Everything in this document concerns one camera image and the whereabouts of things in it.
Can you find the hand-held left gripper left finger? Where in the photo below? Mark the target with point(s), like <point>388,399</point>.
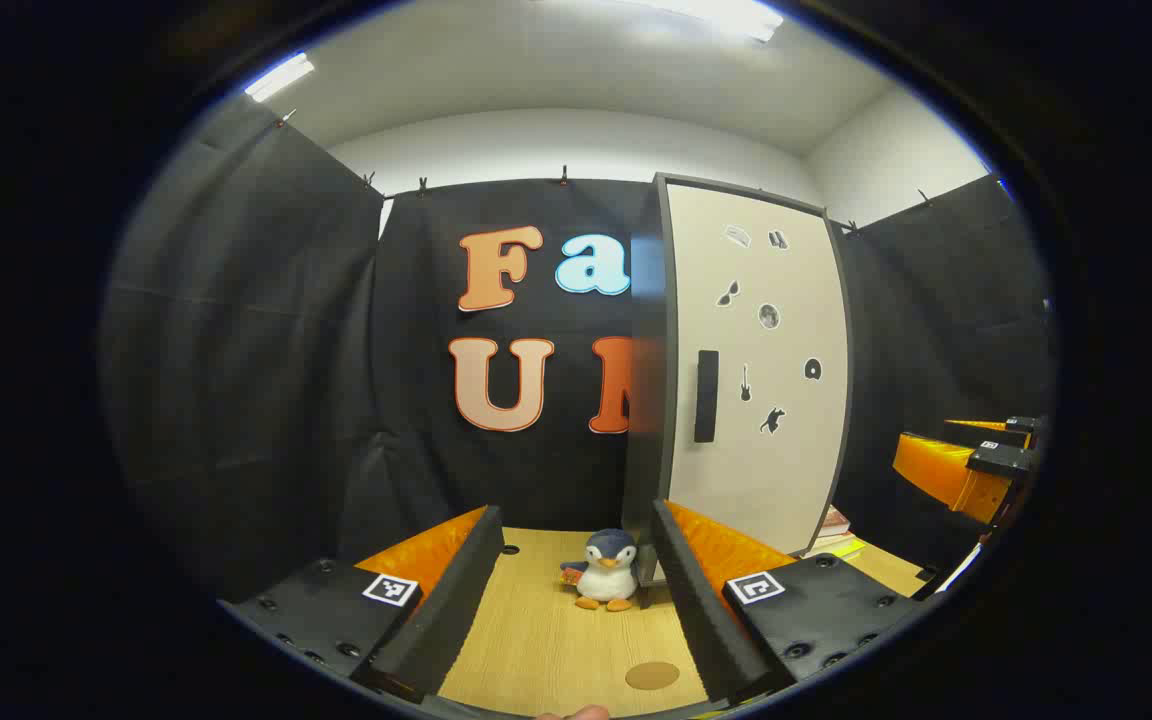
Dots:
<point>456,600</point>

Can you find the yellow book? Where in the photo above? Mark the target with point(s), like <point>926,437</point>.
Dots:
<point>836,547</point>

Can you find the small red box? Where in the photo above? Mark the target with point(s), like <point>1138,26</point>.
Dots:
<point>572,576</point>

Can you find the ceiling light panel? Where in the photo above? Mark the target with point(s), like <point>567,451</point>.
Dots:
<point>278,77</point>
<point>726,15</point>

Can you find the brown cover book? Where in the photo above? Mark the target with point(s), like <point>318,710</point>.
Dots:
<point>833,520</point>

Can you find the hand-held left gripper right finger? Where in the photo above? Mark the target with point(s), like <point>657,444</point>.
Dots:
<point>691,610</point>

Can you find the black backdrop cloth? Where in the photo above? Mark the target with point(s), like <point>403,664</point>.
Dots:
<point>236,350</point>

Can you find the penguin plush toy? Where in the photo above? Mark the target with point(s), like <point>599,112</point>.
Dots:
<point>608,575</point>

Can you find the round brown coaster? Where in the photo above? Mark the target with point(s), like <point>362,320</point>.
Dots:
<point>652,675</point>

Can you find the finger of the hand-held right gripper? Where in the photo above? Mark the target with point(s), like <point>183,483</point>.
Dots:
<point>936,470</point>
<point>1021,428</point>

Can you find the white flat object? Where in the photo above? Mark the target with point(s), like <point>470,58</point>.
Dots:
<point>961,568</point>

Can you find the grey cabinet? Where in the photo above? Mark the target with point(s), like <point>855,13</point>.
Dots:
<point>648,400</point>

